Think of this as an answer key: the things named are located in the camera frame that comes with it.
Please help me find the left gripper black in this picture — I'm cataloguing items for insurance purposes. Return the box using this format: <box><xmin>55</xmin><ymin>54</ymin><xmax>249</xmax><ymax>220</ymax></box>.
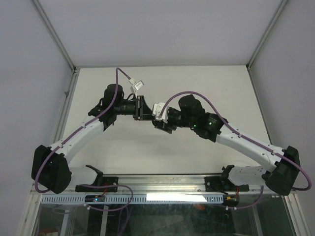
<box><xmin>115</xmin><ymin>95</ymin><xmax>157</xmax><ymax>121</ymax></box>

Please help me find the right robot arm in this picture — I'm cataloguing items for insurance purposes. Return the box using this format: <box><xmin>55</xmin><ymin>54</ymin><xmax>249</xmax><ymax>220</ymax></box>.
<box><xmin>152</xmin><ymin>95</ymin><xmax>300</xmax><ymax>196</ymax></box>

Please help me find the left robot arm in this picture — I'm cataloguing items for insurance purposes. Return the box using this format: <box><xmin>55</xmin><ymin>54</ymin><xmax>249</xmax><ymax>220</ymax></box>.
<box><xmin>31</xmin><ymin>84</ymin><xmax>155</xmax><ymax>194</ymax></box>

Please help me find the small circuit board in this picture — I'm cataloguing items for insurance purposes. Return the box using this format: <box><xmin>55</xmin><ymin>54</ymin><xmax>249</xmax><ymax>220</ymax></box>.
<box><xmin>90</xmin><ymin>195</ymin><xmax>105</xmax><ymax>203</ymax></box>

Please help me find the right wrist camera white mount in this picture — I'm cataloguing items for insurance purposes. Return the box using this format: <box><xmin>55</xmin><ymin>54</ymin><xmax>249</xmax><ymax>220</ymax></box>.
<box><xmin>152</xmin><ymin>103</ymin><xmax>169</xmax><ymax>123</ymax></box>

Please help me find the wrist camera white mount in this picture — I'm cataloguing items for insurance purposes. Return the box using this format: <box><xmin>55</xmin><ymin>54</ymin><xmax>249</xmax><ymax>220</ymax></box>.
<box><xmin>129</xmin><ymin>78</ymin><xmax>144</xmax><ymax>97</ymax></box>
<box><xmin>152</xmin><ymin>103</ymin><xmax>169</xmax><ymax>123</ymax></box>

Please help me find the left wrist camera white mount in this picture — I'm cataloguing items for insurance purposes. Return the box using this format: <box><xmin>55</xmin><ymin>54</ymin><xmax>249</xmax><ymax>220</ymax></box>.
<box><xmin>129</xmin><ymin>78</ymin><xmax>144</xmax><ymax>97</ymax></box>

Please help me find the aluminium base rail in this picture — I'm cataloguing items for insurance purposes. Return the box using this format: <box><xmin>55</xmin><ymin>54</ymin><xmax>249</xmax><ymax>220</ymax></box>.
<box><xmin>31</xmin><ymin>174</ymin><xmax>296</xmax><ymax>196</ymax></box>

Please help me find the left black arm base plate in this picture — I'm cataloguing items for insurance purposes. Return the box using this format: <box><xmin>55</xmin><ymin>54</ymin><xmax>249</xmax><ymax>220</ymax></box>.
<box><xmin>75</xmin><ymin>176</ymin><xmax>119</xmax><ymax>193</ymax></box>

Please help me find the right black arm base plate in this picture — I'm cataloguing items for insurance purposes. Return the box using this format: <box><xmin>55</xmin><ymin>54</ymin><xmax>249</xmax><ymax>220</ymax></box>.
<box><xmin>204</xmin><ymin>176</ymin><xmax>250</xmax><ymax>194</ymax></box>

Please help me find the grey slotted cable duct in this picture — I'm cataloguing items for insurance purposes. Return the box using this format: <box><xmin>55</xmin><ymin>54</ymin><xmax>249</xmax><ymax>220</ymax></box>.
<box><xmin>41</xmin><ymin>193</ymin><xmax>223</xmax><ymax>205</ymax></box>

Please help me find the aluminium frame post left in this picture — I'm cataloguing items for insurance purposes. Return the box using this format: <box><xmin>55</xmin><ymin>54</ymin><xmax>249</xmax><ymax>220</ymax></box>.
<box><xmin>30</xmin><ymin>0</ymin><xmax>76</xmax><ymax>73</ymax></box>

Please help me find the aluminium frame post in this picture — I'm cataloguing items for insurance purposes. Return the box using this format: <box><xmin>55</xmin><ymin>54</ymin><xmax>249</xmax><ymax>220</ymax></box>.
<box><xmin>30</xmin><ymin>0</ymin><xmax>76</xmax><ymax>73</ymax></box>
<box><xmin>246</xmin><ymin>0</ymin><xmax>289</xmax><ymax>71</ymax></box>

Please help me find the aluminium frame post right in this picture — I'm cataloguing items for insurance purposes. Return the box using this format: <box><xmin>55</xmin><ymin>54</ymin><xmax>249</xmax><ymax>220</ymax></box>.
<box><xmin>246</xmin><ymin>0</ymin><xmax>289</xmax><ymax>71</ymax></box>

